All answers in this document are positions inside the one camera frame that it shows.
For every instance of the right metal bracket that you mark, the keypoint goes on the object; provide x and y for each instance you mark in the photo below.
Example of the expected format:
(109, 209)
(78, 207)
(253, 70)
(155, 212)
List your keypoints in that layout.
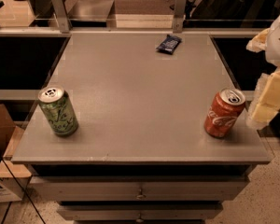
(179, 15)

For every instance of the upper drawer knob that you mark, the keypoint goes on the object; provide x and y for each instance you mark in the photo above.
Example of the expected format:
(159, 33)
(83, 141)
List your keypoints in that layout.
(140, 195)

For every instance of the grey drawer cabinet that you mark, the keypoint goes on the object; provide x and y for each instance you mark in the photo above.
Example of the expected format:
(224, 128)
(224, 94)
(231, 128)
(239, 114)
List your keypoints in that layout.
(140, 152)

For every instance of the drawer knob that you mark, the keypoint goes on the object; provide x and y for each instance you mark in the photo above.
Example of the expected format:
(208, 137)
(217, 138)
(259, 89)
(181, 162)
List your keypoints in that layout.
(139, 219)
(140, 195)

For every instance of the blue snack packet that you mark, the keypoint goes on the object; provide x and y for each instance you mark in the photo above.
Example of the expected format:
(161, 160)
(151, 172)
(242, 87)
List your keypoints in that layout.
(169, 44)

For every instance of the red coke can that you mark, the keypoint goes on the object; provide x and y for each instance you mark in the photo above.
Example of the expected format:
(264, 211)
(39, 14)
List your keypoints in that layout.
(227, 106)

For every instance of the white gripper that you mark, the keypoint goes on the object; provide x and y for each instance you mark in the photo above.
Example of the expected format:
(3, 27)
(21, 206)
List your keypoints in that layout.
(279, 42)

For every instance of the metal bracket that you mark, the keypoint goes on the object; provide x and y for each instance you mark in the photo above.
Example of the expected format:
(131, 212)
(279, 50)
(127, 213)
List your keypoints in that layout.
(179, 15)
(61, 16)

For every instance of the white printed cardboard box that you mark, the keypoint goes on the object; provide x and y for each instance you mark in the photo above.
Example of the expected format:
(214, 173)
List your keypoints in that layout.
(13, 179)

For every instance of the brown cardboard box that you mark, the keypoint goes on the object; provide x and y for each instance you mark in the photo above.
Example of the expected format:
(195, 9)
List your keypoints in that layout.
(10, 134)

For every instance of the green soda can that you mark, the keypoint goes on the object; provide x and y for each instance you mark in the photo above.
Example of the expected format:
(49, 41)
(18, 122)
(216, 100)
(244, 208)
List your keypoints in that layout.
(55, 103)

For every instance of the lower drawer knob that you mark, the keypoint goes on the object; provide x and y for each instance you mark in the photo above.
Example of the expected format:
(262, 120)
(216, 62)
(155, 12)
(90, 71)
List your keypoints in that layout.
(139, 219)

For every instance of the left metal bracket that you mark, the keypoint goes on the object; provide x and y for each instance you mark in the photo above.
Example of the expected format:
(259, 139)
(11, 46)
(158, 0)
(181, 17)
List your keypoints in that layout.
(61, 16)

